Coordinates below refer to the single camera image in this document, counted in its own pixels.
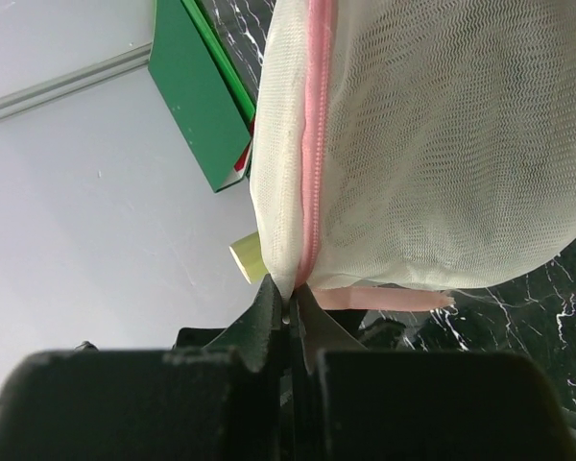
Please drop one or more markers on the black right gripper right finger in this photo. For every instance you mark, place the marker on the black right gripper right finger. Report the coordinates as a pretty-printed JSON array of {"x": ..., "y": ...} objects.
[{"x": 352, "y": 403}]

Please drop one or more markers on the cream yellow mug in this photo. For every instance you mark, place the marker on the cream yellow mug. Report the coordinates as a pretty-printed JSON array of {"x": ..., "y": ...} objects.
[{"x": 247, "y": 255}]

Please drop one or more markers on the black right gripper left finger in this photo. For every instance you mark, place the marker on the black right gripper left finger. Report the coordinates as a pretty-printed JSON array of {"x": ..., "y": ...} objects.
[{"x": 215, "y": 402}]

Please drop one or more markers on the green ring binder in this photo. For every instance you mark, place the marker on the green ring binder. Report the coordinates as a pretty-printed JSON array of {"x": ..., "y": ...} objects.
[{"x": 197, "y": 93}]

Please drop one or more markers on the white pink mesh laundry bag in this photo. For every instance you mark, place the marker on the white pink mesh laundry bag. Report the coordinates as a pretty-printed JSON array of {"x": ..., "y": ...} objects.
[{"x": 406, "y": 149}]

